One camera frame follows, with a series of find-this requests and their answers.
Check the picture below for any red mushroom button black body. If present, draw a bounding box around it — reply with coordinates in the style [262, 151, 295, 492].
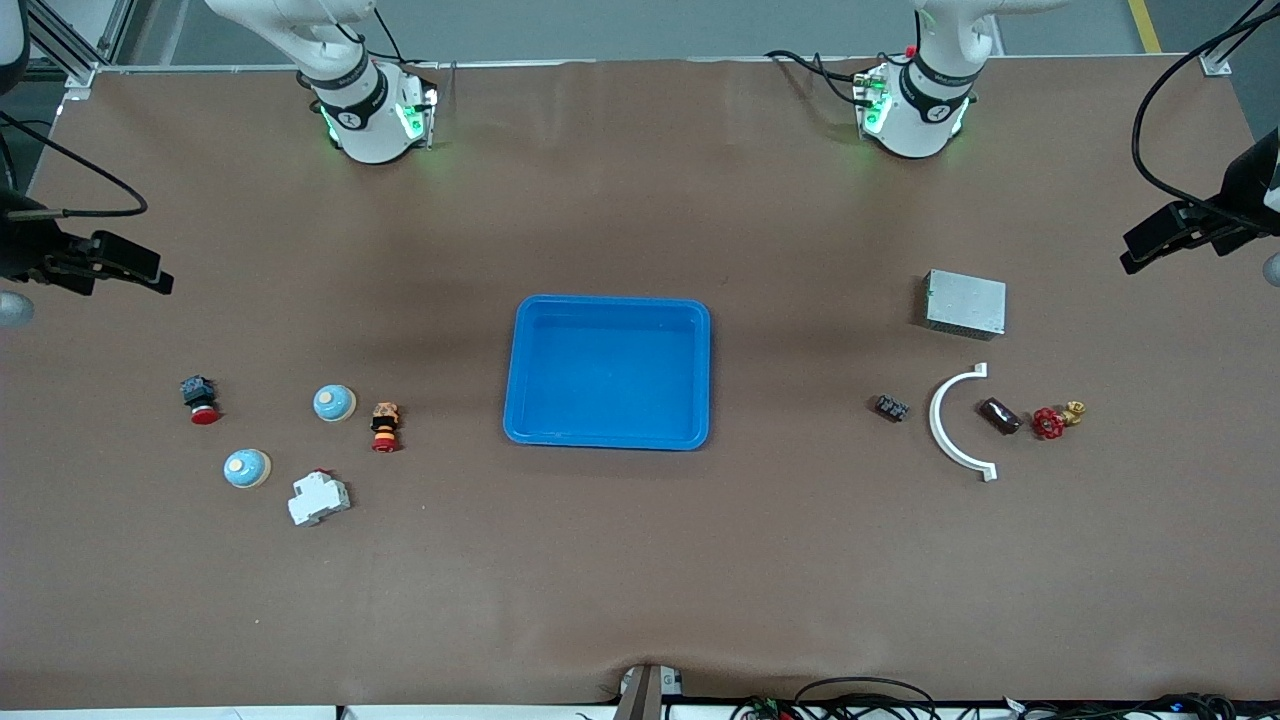
[180, 375, 222, 427]

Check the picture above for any grey metal box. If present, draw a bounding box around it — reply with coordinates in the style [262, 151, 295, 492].
[922, 269, 1008, 341]

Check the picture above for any red handwheel brass valve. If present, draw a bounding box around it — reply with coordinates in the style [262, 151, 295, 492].
[1031, 400, 1087, 441]

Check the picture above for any white curved plastic arc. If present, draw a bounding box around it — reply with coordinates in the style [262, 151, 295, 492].
[928, 362, 999, 483]

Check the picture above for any white circuit breaker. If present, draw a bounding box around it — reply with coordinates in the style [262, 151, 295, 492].
[288, 469, 352, 528]

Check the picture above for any blue plastic tray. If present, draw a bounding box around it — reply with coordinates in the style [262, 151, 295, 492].
[502, 295, 712, 451]

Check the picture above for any brown table cover mat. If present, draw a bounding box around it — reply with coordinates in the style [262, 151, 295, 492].
[0, 55, 1280, 713]

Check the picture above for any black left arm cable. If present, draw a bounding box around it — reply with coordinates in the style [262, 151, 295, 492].
[1132, 0, 1280, 233]

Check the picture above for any aluminium frame profile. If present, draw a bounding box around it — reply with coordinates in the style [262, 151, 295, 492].
[1198, 0, 1280, 77]
[25, 0, 136, 101]

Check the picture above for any thin black base cable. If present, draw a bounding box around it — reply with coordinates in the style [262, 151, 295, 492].
[330, 5, 441, 71]

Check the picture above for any black cable bundle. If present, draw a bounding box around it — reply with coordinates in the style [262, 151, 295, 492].
[1005, 692, 1246, 720]

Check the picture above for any black looped cable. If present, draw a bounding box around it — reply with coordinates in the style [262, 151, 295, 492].
[795, 677, 938, 720]

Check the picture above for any grey metal bracket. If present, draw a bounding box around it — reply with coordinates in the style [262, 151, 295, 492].
[612, 664, 685, 720]

